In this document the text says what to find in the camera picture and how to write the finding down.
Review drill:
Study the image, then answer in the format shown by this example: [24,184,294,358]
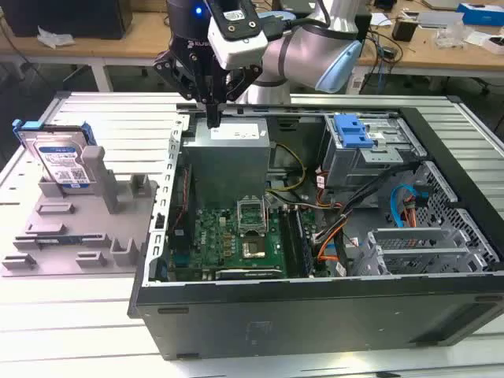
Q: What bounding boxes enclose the clear plastic bags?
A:
[434,21,473,49]

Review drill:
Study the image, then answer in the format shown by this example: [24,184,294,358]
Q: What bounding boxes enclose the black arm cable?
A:
[266,0,330,41]

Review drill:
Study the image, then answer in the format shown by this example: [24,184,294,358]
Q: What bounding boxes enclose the black RAM slot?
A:
[280,207,306,279]

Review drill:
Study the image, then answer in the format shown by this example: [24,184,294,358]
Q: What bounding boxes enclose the black open PC case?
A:
[126,102,504,361]

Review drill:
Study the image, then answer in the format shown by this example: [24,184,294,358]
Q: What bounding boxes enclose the orange wire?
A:
[317,231,342,263]

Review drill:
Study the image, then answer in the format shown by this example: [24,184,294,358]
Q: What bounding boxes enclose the green motherboard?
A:
[167,204,328,281]

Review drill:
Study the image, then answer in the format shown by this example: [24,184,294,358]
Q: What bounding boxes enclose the grey metal drive cage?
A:
[317,113,428,191]

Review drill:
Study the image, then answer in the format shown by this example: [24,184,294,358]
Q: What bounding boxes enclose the crumpled white plastic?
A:
[36,25,76,50]

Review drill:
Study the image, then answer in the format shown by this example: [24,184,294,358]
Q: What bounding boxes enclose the black cable bundle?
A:
[313,160,419,246]

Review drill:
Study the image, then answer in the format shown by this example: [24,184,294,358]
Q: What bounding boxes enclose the grey parts rack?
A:
[0,144,159,277]

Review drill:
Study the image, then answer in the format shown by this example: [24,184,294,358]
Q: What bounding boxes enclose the blue wire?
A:
[388,183,419,229]

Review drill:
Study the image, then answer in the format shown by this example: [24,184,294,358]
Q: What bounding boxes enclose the small black cube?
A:
[391,17,415,43]

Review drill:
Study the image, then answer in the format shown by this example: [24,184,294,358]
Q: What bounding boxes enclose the installed RAM stick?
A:
[293,207,317,277]

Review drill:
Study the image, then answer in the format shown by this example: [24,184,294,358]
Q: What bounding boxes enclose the hard disk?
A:
[11,119,98,189]

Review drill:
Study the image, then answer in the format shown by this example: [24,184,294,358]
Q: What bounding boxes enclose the metal socket cover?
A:
[235,195,271,237]

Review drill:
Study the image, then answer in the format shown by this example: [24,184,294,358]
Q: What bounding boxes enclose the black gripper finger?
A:
[153,50,215,129]
[213,65,264,129]

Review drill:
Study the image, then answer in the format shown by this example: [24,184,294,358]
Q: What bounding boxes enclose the blue plastic drive latch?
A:
[333,113,373,150]

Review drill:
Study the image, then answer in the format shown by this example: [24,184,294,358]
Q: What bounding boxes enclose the grey metal disk bay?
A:
[349,226,498,277]

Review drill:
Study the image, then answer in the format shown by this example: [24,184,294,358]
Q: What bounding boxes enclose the grey power supply unit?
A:
[181,117,273,198]

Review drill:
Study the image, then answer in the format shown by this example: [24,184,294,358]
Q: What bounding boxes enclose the blue cardboard box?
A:
[456,2,504,27]

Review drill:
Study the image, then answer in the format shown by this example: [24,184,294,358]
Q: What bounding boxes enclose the CPU socket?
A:
[240,235,267,261]

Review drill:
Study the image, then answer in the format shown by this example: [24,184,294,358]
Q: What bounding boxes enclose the black graphics card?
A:
[214,267,284,281]

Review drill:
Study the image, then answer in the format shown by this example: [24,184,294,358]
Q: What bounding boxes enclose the large black box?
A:
[6,0,134,41]

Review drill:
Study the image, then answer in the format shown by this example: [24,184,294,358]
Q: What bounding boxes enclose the orange and yellow wires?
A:
[401,200,419,228]

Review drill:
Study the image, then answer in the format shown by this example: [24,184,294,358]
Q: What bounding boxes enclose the spare RAM stick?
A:
[36,235,84,244]

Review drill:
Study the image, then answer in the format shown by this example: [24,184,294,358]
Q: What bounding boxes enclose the hanging blue cable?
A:
[376,33,387,95]

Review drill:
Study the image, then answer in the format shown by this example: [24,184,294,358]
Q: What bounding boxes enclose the locking lever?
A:
[264,193,274,233]

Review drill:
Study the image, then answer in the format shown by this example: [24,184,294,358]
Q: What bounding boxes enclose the white paper sheet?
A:
[369,11,395,27]

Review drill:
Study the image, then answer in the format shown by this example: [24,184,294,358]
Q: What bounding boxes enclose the black case fan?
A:
[169,164,197,253]

